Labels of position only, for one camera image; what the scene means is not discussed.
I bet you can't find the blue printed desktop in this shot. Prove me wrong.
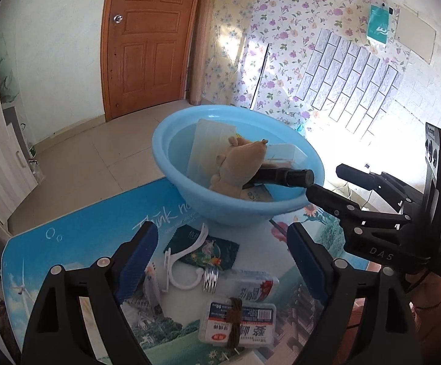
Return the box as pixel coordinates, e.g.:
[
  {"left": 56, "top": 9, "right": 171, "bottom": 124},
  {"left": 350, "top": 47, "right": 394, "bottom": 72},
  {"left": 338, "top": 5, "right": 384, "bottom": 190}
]
[{"left": 0, "top": 177, "right": 358, "bottom": 365}]

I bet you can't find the black cylindrical bottle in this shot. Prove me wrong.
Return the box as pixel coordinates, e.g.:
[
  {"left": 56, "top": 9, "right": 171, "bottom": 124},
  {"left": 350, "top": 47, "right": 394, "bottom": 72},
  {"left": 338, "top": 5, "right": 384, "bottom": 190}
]
[{"left": 243, "top": 167, "right": 315, "bottom": 199}]

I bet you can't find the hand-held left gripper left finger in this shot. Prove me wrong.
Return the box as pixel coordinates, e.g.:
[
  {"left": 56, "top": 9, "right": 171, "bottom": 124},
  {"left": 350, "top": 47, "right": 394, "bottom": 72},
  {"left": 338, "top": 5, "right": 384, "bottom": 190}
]
[{"left": 22, "top": 221, "right": 159, "bottom": 365}]

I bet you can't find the white wall panel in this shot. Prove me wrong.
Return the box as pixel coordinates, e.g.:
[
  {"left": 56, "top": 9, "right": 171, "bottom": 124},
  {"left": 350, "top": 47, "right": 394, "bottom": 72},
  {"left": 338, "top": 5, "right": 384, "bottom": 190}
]
[{"left": 394, "top": 7, "right": 439, "bottom": 64}]

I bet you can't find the teal paper bag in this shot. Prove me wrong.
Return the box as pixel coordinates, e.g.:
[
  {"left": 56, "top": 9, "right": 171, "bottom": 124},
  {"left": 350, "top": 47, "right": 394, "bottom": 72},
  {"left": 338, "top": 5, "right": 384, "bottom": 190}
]
[{"left": 366, "top": 3, "right": 393, "bottom": 47}]

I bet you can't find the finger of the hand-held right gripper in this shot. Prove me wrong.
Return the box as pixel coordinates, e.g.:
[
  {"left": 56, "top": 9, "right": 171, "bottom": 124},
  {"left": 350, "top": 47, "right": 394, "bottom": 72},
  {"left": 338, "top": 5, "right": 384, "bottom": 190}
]
[
  {"left": 335, "top": 163, "right": 426, "bottom": 215},
  {"left": 305, "top": 183, "right": 412, "bottom": 241}
]

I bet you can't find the white power cable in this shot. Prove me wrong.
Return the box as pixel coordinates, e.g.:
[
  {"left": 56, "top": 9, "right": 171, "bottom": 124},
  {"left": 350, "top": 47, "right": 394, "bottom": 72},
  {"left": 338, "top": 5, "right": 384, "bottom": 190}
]
[{"left": 332, "top": 180, "right": 375, "bottom": 211}]

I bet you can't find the white pill bottle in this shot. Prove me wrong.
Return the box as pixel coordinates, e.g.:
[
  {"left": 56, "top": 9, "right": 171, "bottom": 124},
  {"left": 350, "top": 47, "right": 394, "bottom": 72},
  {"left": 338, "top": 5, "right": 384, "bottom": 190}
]
[{"left": 203, "top": 267, "right": 280, "bottom": 304}]

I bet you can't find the dark green printed packet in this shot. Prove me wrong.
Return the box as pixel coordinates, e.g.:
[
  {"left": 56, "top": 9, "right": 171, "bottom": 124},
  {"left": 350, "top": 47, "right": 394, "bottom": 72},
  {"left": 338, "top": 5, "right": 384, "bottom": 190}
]
[{"left": 168, "top": 224, "right": 240, "bottom": 275}]

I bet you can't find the white box brown band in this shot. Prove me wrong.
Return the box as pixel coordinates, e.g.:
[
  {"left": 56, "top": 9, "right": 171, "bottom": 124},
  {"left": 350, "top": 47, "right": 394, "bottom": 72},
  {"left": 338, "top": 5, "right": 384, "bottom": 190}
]
[{"left": 198, "top": 297, "right": 277, "bottom": 349}]

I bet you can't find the tan plush dog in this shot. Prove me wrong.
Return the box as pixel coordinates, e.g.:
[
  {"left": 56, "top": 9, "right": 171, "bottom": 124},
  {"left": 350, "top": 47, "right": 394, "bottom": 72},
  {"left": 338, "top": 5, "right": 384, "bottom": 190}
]
[{"left": 209, "top": 137, "right": 270, "bottom": 199}]

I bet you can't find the silver printed snack packet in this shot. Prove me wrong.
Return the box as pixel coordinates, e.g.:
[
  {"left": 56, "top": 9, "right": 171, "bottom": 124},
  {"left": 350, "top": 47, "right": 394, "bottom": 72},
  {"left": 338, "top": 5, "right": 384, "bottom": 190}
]
[{"left": 123, "top": 264, "right": 165, "bottom": 317}]

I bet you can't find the rolled bamboo mat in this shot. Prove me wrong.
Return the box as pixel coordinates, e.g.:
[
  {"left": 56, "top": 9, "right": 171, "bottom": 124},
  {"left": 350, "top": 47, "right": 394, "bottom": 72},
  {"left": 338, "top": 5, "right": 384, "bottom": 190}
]
[{"left": 187, "top": 0, "right": 216, "bottom": 106}]

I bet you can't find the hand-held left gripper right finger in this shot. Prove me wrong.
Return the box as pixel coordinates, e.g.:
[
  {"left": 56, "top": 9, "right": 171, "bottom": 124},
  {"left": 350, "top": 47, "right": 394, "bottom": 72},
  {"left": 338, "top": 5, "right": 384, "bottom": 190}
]
[{"left": 287, "top": 222, "right": 422, "bottom": 365}]

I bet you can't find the brown wooden door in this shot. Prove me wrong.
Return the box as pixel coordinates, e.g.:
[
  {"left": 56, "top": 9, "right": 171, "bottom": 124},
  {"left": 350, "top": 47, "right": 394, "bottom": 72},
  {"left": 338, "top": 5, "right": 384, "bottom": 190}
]
[{"left": 100, "top": 0, "right": 206, "bottom": 123}]

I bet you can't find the blue plastic basin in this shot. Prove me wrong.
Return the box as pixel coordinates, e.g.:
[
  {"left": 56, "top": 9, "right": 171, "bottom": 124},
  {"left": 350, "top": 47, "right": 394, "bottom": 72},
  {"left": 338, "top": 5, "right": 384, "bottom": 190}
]
[{"left": 152, "top": 104, "right": 324, "bottom": 227}]

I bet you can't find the white plastic hook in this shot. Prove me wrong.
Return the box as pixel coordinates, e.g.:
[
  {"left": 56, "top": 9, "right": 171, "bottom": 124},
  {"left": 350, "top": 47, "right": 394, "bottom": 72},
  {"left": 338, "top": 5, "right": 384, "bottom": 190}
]
[{"left": 163, "top": 224, "right": 216, "bottom": 293}]

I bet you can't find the clear plastic box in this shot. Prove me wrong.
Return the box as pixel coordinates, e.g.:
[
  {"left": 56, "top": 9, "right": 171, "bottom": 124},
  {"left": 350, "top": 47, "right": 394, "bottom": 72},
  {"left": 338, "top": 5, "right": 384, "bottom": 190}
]
[{"left": 187, "top": 119, "right": 237, "bottom": 188}]

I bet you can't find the person's right forearm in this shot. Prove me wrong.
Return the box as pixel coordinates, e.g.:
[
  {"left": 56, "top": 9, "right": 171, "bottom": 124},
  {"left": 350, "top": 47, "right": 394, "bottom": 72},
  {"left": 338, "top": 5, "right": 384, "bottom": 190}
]
[{"left": 407, "top": 266, "right": 441, "bottom": 348}]

